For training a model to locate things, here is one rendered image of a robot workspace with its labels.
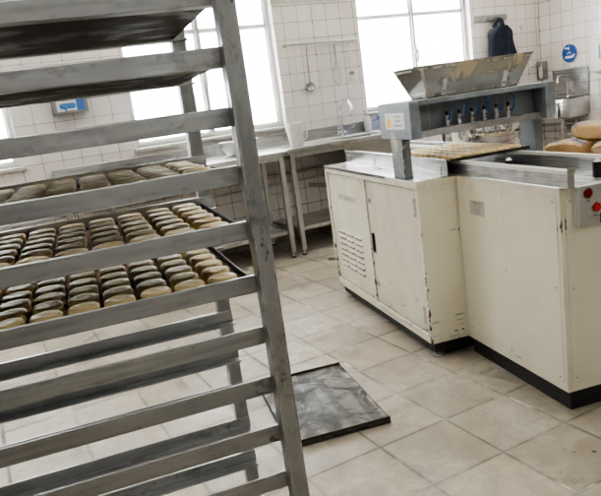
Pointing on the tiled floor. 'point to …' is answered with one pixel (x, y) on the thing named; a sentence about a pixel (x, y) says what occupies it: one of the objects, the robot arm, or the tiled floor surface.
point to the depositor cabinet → (401, 250)
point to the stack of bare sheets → (330, 404)
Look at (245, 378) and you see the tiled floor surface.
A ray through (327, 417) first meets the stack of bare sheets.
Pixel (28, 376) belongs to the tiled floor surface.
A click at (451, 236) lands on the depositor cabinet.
